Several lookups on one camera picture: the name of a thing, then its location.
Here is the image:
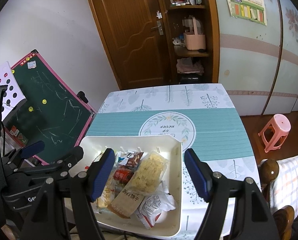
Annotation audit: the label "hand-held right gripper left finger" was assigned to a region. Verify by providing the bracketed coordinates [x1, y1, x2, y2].
[19, 148, 116, 240]

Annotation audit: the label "black easel knob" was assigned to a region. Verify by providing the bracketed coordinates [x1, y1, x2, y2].
[77, 90, 89, 103]

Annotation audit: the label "small toys on shelf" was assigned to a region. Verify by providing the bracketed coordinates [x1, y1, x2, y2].
[172, 36, 186, 47]

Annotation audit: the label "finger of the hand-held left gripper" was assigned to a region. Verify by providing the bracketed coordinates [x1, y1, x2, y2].
[6, 140, 46, 167]
[47, 146, 84, 178]

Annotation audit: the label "beige cracker packet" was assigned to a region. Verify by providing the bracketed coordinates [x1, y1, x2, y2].
[107, 182, 150, 218]

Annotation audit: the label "green chalkboard pink frame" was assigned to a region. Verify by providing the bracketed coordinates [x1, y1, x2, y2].
[10, 50, 95, 166]

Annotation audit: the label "yellow crispy rice packet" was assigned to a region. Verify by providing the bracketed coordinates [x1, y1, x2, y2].
[127, 151, 168, 195]

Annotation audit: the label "wooden door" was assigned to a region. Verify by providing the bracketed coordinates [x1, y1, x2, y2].
[83, 0, 175, 91]

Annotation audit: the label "pink basket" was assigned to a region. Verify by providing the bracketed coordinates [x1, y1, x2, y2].
[183, 17, 206, 51]

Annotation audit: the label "wooden bed frame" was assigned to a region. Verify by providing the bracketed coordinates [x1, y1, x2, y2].
[260, 158, 296, 233]

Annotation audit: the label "silver white snack packet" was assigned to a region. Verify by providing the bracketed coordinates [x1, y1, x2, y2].
[115, 151, 129, 165]

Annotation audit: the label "metal door handle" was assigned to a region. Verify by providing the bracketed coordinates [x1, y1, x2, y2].
[151, 20, 164, 36]

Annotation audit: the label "large white bread packet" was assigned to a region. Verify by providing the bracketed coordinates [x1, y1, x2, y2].
[96, 177, 115, 208]

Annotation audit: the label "pink plastic stool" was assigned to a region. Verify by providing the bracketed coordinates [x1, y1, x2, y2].
[258, 113, 291, 153]

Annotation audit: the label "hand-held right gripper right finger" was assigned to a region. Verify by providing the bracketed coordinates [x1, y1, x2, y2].
[184, 149, 282, 240]

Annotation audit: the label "floral sliding wardrobe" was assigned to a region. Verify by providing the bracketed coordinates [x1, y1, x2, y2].
[210, 0, 298, 117]

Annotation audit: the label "white dotted board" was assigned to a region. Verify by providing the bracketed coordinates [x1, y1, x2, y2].
[0, 60, 27, 121]

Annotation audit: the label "red top clear packet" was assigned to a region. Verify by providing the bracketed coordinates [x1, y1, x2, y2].
[112, 166, 135, 185]

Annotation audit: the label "white plastic tray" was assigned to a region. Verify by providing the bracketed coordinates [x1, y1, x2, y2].
[69, 135, 183, 238]

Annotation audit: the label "black box on shelf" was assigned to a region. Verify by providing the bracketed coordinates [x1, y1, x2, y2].
[178, 73, 202, 85]

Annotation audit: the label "wall poster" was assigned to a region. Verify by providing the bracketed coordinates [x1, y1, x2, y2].
[222, 0, 268, 26]

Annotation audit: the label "wooden shelf cabinet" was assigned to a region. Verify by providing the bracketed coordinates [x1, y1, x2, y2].
[160, 0, 221, 86]

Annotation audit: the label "checkered bed sheet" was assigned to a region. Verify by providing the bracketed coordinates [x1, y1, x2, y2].
[268, 151, 298, 211]

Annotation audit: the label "brown chocolate snack packet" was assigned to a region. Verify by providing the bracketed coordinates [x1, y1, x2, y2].
[125, 151, 145, 167]

